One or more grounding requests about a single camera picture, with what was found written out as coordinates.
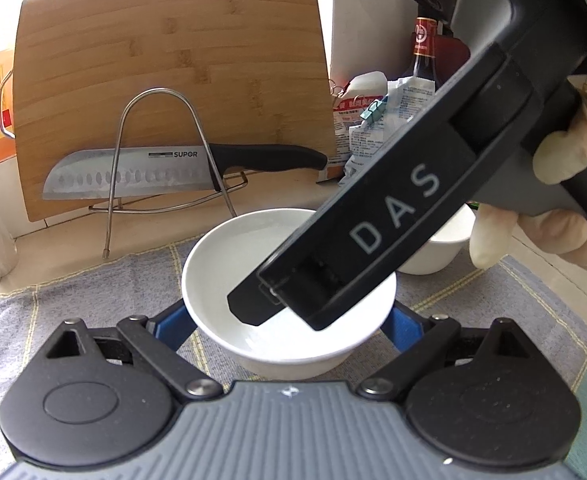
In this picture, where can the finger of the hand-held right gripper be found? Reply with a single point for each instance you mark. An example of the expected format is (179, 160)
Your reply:
(253, 307)

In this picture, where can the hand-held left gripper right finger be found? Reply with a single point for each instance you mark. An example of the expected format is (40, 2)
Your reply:
(403, 327)

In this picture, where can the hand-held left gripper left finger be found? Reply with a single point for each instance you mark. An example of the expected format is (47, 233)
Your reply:
(171, 325)

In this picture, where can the large plain white bowl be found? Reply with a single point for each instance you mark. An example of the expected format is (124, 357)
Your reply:
(273, 350)

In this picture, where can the person's right hand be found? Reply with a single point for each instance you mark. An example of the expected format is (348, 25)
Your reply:
(558, 157)

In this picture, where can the white bowl with pink flowers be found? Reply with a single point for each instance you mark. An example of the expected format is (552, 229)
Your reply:
(438, 255)

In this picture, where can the crumpled plastic bags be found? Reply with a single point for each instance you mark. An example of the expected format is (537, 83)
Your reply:
(368, 150)

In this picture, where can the blue grey checked towel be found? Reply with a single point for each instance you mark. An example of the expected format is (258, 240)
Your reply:
(73, 285)

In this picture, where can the teal binder clip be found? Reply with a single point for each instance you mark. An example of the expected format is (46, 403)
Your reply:
(373, 111)

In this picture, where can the dark sauce bottle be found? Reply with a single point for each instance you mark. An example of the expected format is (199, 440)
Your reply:
(423, 55)

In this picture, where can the bamboo cutting board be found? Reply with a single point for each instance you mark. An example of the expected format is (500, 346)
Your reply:
(173, 35)

